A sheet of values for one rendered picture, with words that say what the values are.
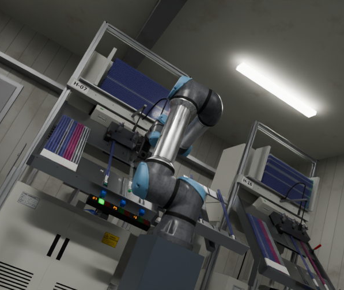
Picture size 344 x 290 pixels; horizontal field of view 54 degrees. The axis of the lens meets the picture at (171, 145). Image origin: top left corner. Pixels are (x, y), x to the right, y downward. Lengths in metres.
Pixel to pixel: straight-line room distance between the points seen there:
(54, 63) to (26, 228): 3.97
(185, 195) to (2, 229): 1.10
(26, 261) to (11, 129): 3.48
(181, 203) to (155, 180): 0.12
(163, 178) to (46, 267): 1.03
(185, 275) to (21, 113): 4.48
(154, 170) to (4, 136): 4.22
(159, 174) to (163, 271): 0.31
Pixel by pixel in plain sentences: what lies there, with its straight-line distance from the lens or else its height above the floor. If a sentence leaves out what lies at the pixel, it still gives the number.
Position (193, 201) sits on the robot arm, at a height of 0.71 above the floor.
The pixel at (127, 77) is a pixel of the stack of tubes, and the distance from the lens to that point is 2.40.
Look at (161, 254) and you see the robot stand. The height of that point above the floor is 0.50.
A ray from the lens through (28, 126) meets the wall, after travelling 5.27.
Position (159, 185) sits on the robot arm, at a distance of 1.13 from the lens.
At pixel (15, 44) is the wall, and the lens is 5.72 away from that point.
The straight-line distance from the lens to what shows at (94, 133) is 2.12.
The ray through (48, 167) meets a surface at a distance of 1.68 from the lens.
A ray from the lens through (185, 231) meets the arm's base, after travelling 1.14.
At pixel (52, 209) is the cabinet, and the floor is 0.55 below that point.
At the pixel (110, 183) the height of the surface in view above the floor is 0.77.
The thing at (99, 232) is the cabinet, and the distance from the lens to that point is 2.02.
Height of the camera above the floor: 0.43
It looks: 21 degrees up
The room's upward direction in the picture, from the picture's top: 22 degrees clockwise
